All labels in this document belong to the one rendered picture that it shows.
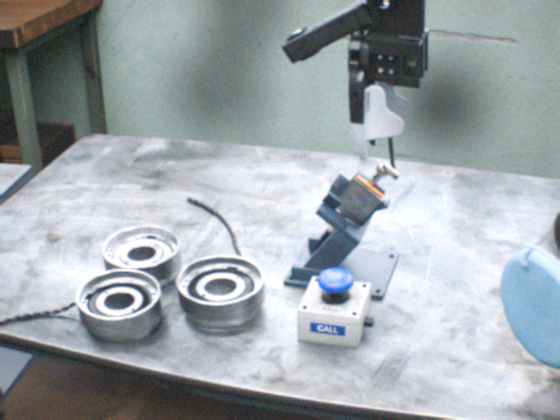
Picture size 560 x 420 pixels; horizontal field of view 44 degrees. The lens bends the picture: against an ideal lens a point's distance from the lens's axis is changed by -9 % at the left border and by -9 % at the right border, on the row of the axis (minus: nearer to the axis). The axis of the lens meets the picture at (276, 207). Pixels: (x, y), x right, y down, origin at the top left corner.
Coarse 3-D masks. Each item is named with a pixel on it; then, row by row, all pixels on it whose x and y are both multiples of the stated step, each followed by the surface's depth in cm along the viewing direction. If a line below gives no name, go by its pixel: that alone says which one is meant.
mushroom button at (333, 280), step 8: (328, 272) 82; (336, 272) 82; (344, 272) 82; (320, 280) 82; (328, 280) 81; (336, 280) 81; (344, 280) 81; (352, 280) 82; (320, 288) 82; (328, 288) 81; (336, 288) 80; (344, 288) 81
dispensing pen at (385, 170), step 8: (376, 168) 87; (384, 168) 87; (392, 168) 87; (360, 176) 89; (376, 176) 88; (384, 176) 87; (392, 176) 87; (376, 184) 90; (384, 192) 90; (328, 232) 94; (320, 240) 95
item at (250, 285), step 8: (208, 272) 91; (216, 272) 91; (224, 272) 91; (232, 272) 91; (240, 272) 91; (248, 272) 91; (192, 280) 90; (248, 280) 90; (192, 288) 88; (248, 288) 88; (192, 296) 87; (200, 296) 87; (240, 296) 87
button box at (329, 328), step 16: (352, 288) 85; (368, 288) 84; (304, 304) 82; (320, 304) 82; (336, 304) 82; (352, 304) 82; (368, 304) 85; (304, 320) 82; (320, 320) 81; (336, 320) 80; (352, 320) 80; (368, 320) 83; (304, 336) 83; (320, 336) 82; (336, 336) 82; (352, 336) 81
